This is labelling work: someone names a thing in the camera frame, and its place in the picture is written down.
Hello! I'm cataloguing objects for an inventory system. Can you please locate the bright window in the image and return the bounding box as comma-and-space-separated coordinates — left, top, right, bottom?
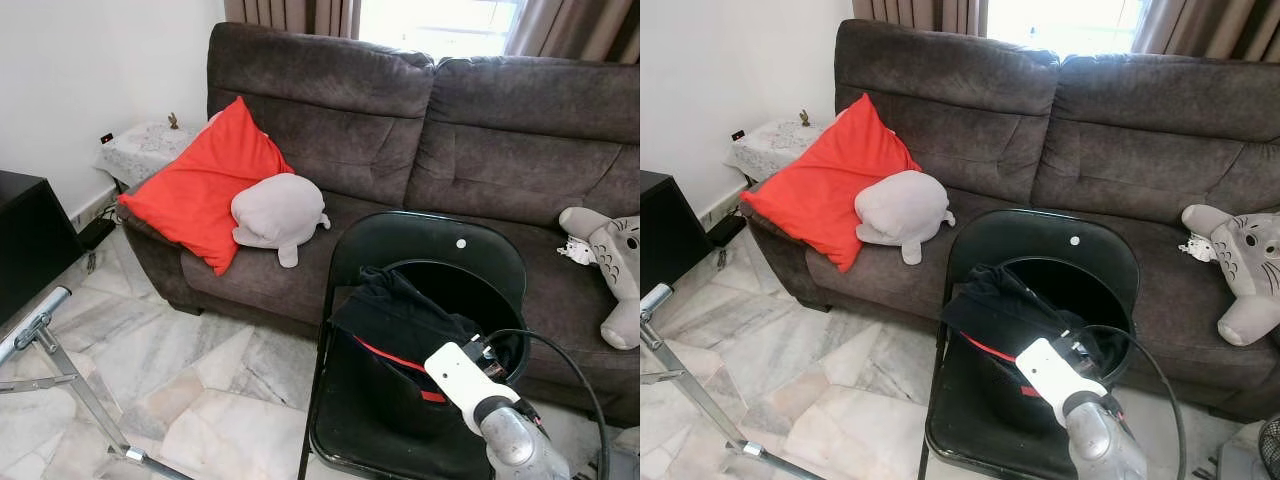
985, 0, 1151, 58
355, 0, 529, 61

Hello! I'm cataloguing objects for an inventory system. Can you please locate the black folding chair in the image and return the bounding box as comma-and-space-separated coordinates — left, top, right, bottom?
918, 207, 1141, 480
298, 210, 531, 480

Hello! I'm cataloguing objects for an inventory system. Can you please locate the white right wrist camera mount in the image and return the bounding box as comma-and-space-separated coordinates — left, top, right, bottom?
424, 341, 513, 413
1014, 337, 1109, 403

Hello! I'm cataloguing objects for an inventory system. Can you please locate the silver rack stand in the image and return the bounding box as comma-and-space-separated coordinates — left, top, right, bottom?
0, 286, 196, 480
640, 283, 826, 480

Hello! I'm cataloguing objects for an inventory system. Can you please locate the grey seal plush toy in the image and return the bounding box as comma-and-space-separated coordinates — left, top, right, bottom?
231, 172, 332, 269
854, 170, 957, 266

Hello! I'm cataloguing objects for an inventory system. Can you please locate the red square pillow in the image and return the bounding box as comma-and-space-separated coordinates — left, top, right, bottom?
117, 96, 295, 276
740, 93, 923, 273

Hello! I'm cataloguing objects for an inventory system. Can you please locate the black shirt with white print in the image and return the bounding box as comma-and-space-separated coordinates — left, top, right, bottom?
940, 263, 1101, 401
330, 267, 483, 406

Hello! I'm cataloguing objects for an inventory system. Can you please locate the grey Totoro plush toy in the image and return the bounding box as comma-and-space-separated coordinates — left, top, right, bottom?
1180, 203, 1280, 347
558, 206, 641, 351

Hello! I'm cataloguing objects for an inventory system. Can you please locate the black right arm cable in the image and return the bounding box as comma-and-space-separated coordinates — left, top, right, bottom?
1075, 323, 1188, 480
483, 327, 613, 480

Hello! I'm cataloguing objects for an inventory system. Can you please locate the side table with lace cloth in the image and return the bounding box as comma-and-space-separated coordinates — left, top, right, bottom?
93, 120, 216, 191
722, 118, 836, 184

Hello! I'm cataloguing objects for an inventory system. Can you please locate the brown curtain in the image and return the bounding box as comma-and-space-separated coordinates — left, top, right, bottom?
503, 0, 641, 66
852, 0, 989, 39
222, 0, 363, 41
1130, 0, 1280, 63

